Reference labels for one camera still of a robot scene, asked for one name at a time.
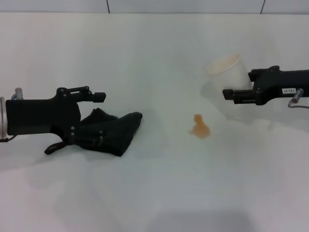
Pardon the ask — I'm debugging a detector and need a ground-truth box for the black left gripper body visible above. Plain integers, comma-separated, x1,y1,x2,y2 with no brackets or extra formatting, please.
6,87,82,143

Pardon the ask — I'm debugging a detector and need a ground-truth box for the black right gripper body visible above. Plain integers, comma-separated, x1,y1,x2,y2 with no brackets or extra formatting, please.
253,70,309,106

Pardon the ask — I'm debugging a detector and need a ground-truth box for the dark rag with loop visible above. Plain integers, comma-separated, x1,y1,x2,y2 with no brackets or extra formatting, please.
44,108,144,158

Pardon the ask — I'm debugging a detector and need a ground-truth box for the white paper cup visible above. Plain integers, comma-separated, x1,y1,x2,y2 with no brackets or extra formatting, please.
205,53,254,97

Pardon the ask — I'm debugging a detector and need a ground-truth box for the silver plug on right gripper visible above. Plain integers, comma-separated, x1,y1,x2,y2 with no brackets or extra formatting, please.
291,88,305,103

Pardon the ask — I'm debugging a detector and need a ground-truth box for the silver plug on gripper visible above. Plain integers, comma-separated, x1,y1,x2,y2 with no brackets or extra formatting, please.
12,87,24,100
291,88,305,103

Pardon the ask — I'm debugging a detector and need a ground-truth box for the silver plug on left gripper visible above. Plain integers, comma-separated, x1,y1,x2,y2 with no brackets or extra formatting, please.
12,87,24,100

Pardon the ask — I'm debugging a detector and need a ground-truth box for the orange liquid stain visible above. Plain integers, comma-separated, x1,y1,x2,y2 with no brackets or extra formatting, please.
188,113,211,140

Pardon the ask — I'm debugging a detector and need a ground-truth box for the thin cable of left gripper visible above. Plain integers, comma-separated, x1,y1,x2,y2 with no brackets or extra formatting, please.
0,134,18,143

